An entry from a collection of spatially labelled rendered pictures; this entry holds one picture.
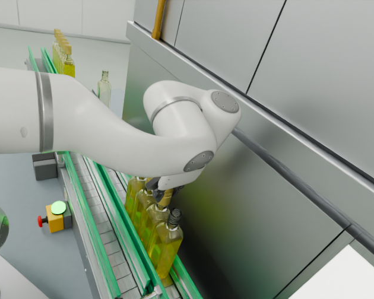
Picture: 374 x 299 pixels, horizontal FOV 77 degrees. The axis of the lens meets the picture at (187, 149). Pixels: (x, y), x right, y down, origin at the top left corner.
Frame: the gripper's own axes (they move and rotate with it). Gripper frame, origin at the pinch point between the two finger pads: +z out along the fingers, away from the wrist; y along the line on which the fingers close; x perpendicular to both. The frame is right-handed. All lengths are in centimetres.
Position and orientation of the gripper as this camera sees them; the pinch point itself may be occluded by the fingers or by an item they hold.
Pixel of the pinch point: (165, 191)
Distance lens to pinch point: 57.6
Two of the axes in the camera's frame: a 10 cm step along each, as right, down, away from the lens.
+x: 4.5, 7.8, -4.4
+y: -8.0, 1.4, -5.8
